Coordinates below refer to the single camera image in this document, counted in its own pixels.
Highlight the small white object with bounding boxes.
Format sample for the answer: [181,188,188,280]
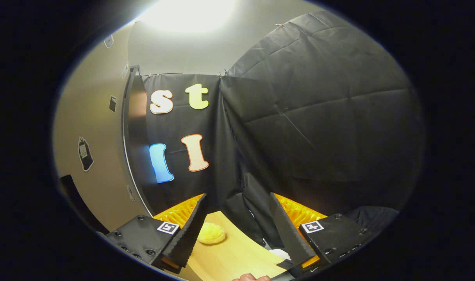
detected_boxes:
[269,248,292,261]

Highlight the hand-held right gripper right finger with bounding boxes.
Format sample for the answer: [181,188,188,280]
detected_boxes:
[269,192,379,276]

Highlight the ceiling light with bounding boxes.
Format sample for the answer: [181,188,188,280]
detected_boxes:
[136,0,238,34]

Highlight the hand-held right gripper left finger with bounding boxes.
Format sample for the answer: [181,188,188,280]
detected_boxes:
[105,193,209,274]

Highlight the yellow round coaster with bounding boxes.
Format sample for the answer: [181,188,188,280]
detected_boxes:
[197,222,226,245]

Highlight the black backdrop cloth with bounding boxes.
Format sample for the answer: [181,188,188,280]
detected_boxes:
[142,11,423,250]

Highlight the black door handle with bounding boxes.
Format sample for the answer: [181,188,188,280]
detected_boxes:
[59,174,110,235]

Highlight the grey cabinet door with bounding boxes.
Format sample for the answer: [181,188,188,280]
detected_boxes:
[53,21,144,233]

